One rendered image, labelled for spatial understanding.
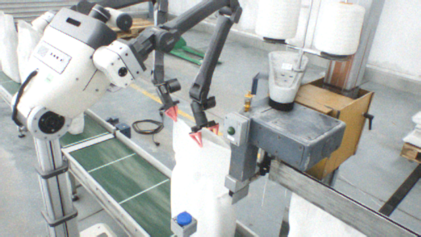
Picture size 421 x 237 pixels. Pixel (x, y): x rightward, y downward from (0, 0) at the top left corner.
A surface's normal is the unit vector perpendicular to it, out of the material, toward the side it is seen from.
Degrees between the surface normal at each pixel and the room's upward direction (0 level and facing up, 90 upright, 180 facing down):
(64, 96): 115
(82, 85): 90
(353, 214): 90
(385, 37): 90
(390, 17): 90
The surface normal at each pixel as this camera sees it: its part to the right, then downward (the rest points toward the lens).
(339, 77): -0.72, 0.27
